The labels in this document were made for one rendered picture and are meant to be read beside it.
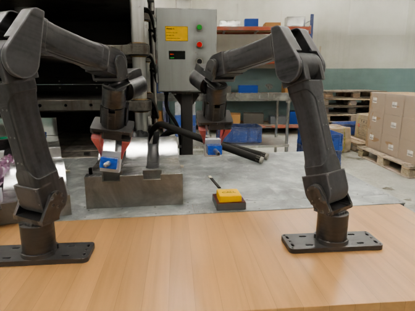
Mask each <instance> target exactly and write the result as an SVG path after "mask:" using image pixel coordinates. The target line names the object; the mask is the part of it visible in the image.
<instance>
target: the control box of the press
mask: <svg viewBox="0 0 415 311"><path fill-rule="evenodd" d="M154 27H155V28H156V57H157V73H156V83H157V91H158V92H164V105H165V108H166V112H167V114H168V115H169V117H170V118H171V119H172V121H173V122H174V124H175V126H177V127H179V125H178V122H177V121H176V119H175V118H174V116H173V115H172V114H171V112H170V110H169V107H168V95H169V92H171V93H172V94H173V95H174V97H175V98H176V100H177V101H178V103H179V104H180V105H181V128H183V129H185V130H188V131H192V132H193V104H194V103H195V101H196V100H197V98H198V96H199V95H200V94H202V92H201V91H199V90H198V89H197V88H195V87H194V86H193V85H192V84H191V83H190V81H189V77H190V74H191V72H192V71H193V70H194V69H195V65H196V64H206V63H207V62H208V60H209V58H210V57H211V56H212V55H214V54H217V9H192V8H166V7H155V18H154ZM178 140H179V144H178V147H179V150H180V155H193V140H192V139H190V138H187V137H185V136H182V135H178Z"/></svg>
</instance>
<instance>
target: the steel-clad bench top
mask: <svg viewBox="0 0 415 311"><path fill-rule="evenodd" d="M267 153H268V154H269V158H268V159H267V160H264V161H263V163H262V164H260V163H257V162H254V161H252V160H249V159H246V158H244V157H240V156H238V155H235V154H222V155H221V156H220V157H205V156H204V154H197V155H178V159H179V162H180V165H183V168H182V173H183V204H179V205H154V206H141V207H115V208H102V209H86V196H85V181H84V177H85V175H86V174H87V173H88V171H89V170H88V168H90V167H93V166H94V165H95V164H96V163H97V161H98V157H92V158H71V159H62V160H64V166H65V169H66V170H70V173H67V174H66V179H67V185H68V188H69V193H70V203H71V210H72V214H71V215H65V216H60V217H59V220H56V221H55V222H62V221H74V220H97V219H110V218H133V217H157V216H169V215H193V214H216V213H229V212H252V211H265V210H288V209H312V208H313V206H312V205H311V203H310V202H309V201H308V199H307V197H306V195H305V191H304V186H303V180H302V176H306V174H305V170H304V152H303V151H301V152H267ZM208 176H212V178H213V179H214V180H215V181H216V182H217V184H218V185H219V186H220V187H221V188H217V186H216V185H215V184H214V183H213V182H212V181H211V179H210V178H209V177H208ZM346 177H347V181H348V194H349V195H350V198H351V201H352V203H353V206H361V205H384V204H405V202H403V201H401V200H399V199H397V198H395V197H393V196H391V195H389V194H387V193H386V192H384V191H382V190H380V189H378V188H376V187H374V186H372V185H370V184H368V183H366V182H364V181H363V180H360V179H359V178H356V177H355V176H353V175H350V174H349V173H347V172H346ZM217 189H237V190H238V191H239V192H240V194H241V196H242V198H243V199H244V200H245V202H246V209H241V210H216V207H215V205H214V203H213V201H212V194H216V191H217Z"/></svg>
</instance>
